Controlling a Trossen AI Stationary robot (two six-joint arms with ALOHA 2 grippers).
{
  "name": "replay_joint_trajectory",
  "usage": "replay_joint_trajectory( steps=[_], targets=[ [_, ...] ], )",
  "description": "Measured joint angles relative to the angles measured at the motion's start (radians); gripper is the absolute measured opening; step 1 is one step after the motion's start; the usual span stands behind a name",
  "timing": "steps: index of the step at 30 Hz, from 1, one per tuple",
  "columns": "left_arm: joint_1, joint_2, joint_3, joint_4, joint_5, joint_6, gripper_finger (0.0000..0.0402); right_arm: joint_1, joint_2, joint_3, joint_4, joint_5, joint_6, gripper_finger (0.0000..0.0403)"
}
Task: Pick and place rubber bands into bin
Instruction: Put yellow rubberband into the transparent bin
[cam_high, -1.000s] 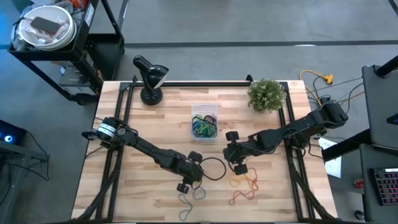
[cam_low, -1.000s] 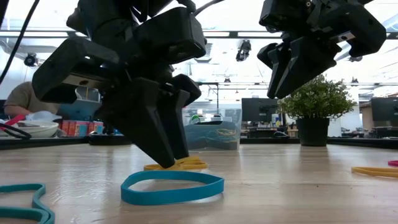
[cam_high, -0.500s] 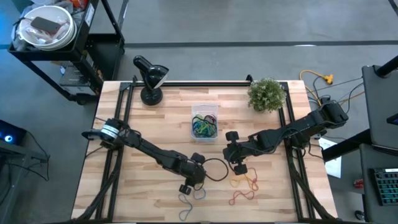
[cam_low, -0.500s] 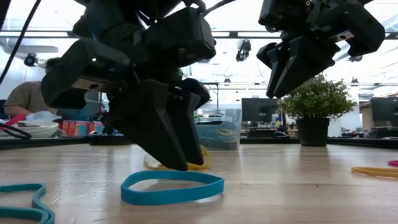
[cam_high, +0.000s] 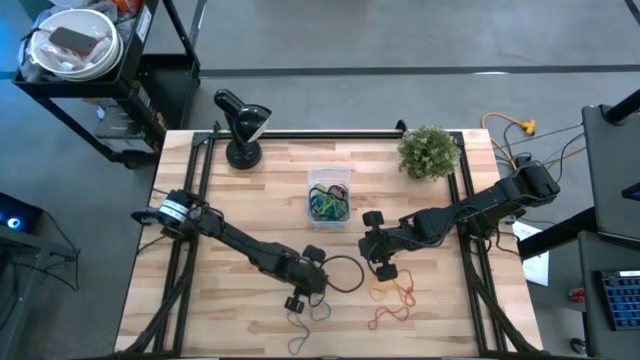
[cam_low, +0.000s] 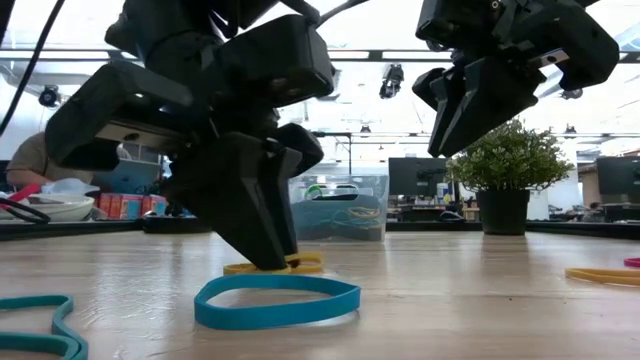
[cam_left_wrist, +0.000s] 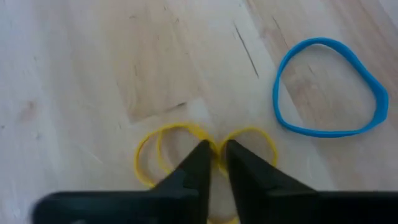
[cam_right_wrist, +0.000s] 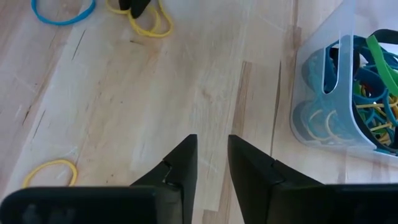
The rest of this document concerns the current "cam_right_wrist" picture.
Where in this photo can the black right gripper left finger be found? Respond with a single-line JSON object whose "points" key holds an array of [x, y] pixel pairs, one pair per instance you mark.
{"points": [[189, 161]]}

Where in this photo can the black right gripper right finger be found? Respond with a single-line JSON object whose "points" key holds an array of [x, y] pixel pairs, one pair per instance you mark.
{"points": [[248, 168]]}

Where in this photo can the clear plastic bin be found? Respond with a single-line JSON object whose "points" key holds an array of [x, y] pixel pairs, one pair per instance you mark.
{"points": [[311, 62]]}

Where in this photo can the wide green rubber band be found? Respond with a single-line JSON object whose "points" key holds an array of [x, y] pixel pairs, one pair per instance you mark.
{"points": [[381, 59]]}

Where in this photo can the black rubber band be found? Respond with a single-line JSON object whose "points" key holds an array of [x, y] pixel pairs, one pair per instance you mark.
{"points": [[388, 32]]}

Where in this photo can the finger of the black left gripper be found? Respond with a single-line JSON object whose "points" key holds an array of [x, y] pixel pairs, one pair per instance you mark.
{"points": [[139, 7], [125, 4]]}

